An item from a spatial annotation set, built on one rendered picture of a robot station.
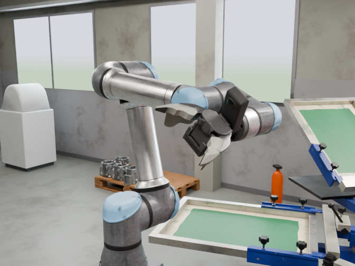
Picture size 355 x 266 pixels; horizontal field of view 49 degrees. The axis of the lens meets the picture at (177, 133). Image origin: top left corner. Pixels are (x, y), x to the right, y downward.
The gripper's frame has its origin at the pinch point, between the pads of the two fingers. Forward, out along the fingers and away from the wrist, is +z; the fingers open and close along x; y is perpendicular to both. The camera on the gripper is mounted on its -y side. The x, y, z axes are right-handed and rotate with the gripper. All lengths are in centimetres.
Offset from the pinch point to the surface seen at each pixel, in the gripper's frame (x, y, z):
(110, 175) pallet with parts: 212, 370, -258
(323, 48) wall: 132, 84, -404
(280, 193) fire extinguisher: 40, 230, -349
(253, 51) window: 197, 139, -385
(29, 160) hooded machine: 340, 470, -213
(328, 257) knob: -36, 59, -94
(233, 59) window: 213, 164, -380
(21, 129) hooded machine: 376, 428, -206
